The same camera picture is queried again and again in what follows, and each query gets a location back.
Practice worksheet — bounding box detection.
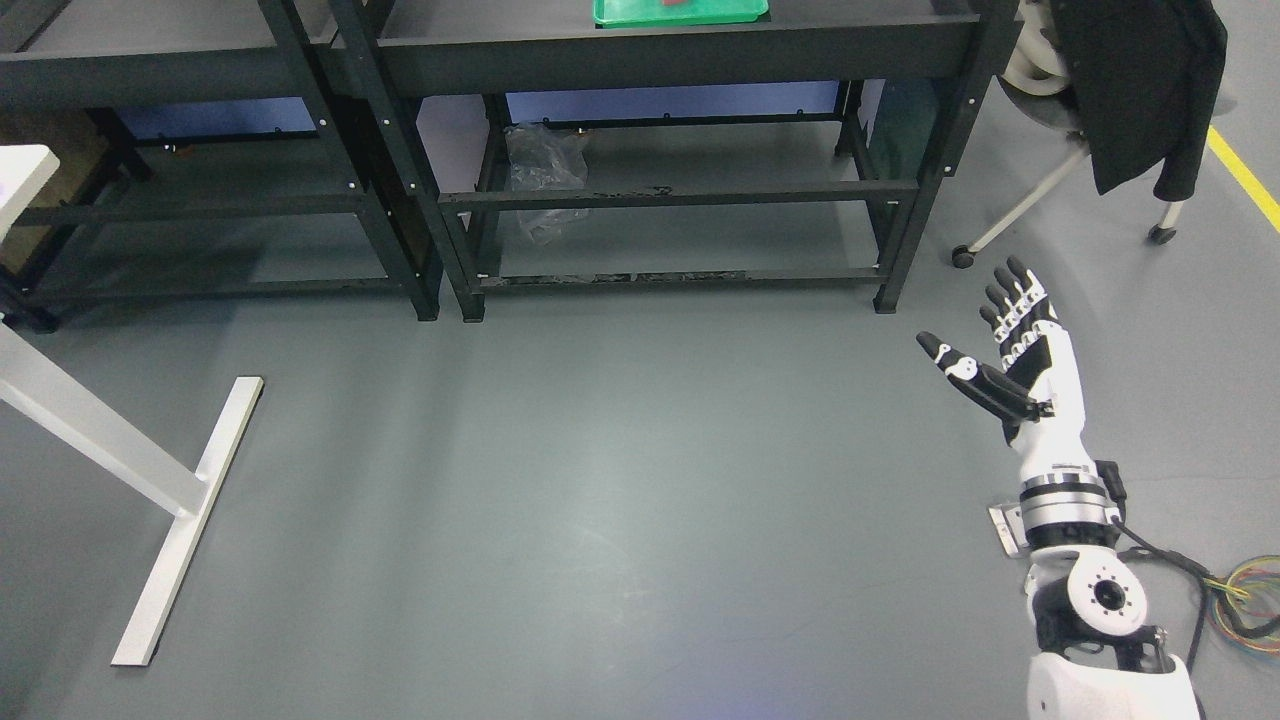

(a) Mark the black right shelf rack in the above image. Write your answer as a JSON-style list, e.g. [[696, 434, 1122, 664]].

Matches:
[[323, 1, 1021, 323]]

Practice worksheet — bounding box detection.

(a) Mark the black left shelf rack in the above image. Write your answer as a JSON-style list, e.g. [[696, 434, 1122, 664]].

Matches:
[[1, 1, 442, 332]]

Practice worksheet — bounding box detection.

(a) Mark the clear plastic bag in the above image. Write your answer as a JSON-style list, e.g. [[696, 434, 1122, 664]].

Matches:
[[506, 123, 590, 245]]

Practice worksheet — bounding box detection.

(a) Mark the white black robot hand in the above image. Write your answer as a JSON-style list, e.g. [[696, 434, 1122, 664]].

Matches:
[[916, 256, 1096, 480]]

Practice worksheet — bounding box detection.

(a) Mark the black jacket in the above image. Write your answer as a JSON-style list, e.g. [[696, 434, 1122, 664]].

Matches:
[[1050, 1, 1228, 202]]

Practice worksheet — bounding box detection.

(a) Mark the white desk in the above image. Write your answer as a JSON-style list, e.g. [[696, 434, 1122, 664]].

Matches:
[[0, 143, 265, 667]]

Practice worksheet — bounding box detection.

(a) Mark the coloured cable bundle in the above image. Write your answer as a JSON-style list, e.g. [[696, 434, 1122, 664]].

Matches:
[[1204, 556, 1280, 657]]

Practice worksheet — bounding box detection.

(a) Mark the office chair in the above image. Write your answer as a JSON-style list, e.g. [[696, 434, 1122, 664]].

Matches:
[[951, 1, 1189, 268]]

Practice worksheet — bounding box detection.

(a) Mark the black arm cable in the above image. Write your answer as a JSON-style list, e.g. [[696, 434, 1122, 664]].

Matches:
[[1096, 460, 1216, 691]]

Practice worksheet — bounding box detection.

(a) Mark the black shelf rack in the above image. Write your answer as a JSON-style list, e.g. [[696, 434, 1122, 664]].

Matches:
[[323, 1, 1021, 323], [1, 1, 442, 332]]

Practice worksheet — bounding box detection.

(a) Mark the green tray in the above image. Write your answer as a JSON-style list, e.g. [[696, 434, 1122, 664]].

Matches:
[[591, 0, 771, 29]]

